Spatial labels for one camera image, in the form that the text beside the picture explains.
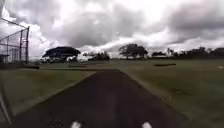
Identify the green grass field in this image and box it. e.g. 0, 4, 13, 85
39, 58, 224, 128
0, 67, 98, 118

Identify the tall chain-link fence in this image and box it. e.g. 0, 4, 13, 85
0, 17, 31, 66

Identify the row of trees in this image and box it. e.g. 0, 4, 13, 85
151, 46, 224, 61

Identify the robot's own part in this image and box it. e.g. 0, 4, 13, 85
70, 121, 82, 128
141, 121, 153, 128

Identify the dark asphalt path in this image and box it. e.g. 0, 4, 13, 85
0, 68, 193, 128

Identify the dark round tree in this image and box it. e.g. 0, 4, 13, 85
118, 43, 149, 61

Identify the clump of low trees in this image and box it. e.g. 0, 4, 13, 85
82, 50, 111, 62

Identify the wide flat-crowned tree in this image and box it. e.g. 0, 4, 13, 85
41, 46, 82, 64

